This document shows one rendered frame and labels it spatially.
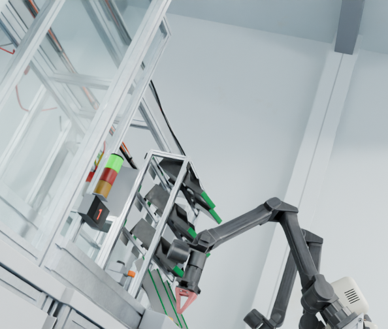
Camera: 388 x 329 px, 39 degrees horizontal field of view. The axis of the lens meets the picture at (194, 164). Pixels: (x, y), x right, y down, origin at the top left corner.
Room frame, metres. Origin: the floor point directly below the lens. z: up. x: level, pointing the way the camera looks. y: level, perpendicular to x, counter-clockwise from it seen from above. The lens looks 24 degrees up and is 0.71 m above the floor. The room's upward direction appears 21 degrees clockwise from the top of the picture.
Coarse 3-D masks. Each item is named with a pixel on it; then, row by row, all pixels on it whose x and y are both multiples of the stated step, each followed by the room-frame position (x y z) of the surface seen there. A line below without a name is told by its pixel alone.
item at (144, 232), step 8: (136, 224) 2.18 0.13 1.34; (144, 224) 2.16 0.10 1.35; (136, 232) 2.17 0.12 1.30; (144, 232) 2.15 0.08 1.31; (152, 232) 2.13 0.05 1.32; (144, 240) 2.15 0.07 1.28; (160, 240) 2.11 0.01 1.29; (160, 248) 2.10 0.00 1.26; (168, 248) 2.23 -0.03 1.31; (160, 256) 2.09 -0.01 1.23; (168, 264) 2.07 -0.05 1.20; (176, 272) 2.08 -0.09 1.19
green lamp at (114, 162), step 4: (112, 156) 1.74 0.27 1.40; (116, 156) 1.74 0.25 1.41; (108, 160) 1.75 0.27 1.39; (112, 160) 1.74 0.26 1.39; (116, 160) 1.74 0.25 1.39; (120, 160) 1.75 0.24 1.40; (108, 164) 1.74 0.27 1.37; (112, 164) 1.74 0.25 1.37; (116, 164) 1.74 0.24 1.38; (120, 164) 1.76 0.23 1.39; (112, 168) 1.74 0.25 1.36; (116, 168) 1.75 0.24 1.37
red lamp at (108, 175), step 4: (104, 168) 1.75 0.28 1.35; (108, 168) 1.74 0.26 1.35; (104, 172) 1.75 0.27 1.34; (108, 172) 1.74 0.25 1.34; (112, 172) 1.74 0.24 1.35; (116, 172) 1.75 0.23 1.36; (100, 176) 1.76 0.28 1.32; (104, 176) 1.74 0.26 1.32; (108, 176) 1.74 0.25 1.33; (112, 176) 1.75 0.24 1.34; (104, 180) 1.74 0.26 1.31; (108, 180) 1.74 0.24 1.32; (112, 180) 1.75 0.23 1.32; (112, 184) 1.76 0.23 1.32
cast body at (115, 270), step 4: (112, 264) 1.80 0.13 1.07; (116, 264) 1.80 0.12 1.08; (120, 264) 1.79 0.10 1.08; (124, 264) 1.81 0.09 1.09; (108, 268) 1.80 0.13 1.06; (112, 268) 1.80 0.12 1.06; (116, 268) 1.79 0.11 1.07; (120, 268) 1.79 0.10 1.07; (124, 268) 1.81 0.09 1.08; (108, 272) 1.80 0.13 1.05; (112, 272) 1.80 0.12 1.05; (116, 272) 1.79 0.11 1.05; (120, 272) 1.79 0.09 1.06; (124, 272) 1.82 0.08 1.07; (112, 276) 1.80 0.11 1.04; (116, 276) 1.79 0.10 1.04; (120, 276) 1.79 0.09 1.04; (124, 276) 1.80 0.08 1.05; (116, 280) 1.79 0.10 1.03; (120, 280) 1.79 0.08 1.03; (124, 280) 1.81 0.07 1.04; (120, 284) 1.80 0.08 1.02; (124, 284) 1.82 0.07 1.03
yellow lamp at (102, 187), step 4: (100, 180) 1.75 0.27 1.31; (100, 184) 1.74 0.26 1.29; (104, 184) 1.74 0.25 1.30; (108, 184) 1.75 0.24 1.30; (96, 188) 1.75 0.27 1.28; (100, 188) 1.74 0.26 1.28; (104, 188) 1.74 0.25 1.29; (108, 188) 1.75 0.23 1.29; (96, 192) 1.74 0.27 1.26; (100, 192) 1.74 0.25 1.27; (104, 192) 1.75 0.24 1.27; (108, 192) 1.76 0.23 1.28
